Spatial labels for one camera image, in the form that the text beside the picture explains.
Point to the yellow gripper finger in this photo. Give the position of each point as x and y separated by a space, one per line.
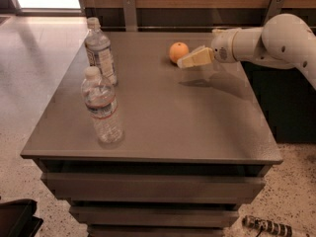
199 48
203 57

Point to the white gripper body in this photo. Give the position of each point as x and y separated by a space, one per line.
222 48

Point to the orange fruit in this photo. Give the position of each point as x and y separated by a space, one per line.
177 50

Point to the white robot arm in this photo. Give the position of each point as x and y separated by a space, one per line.
283 42

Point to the grey drawer cabinet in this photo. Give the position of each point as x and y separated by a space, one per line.
196 146

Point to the far clear water bottle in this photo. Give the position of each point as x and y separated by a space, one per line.
99 50

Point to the clear water bottle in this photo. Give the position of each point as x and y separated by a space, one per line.
100 99
99 50

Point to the near clear water bottle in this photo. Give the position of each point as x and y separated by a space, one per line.
100 99

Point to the striped object on floor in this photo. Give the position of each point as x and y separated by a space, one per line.
277 229

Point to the black object bottom left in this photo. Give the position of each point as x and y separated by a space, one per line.
17 218

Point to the right metal bracket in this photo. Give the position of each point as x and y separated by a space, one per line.
273 9

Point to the metal bracket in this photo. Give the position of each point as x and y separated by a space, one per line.
130 15
273 9

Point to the left metal bracket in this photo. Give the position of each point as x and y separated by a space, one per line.
130 15

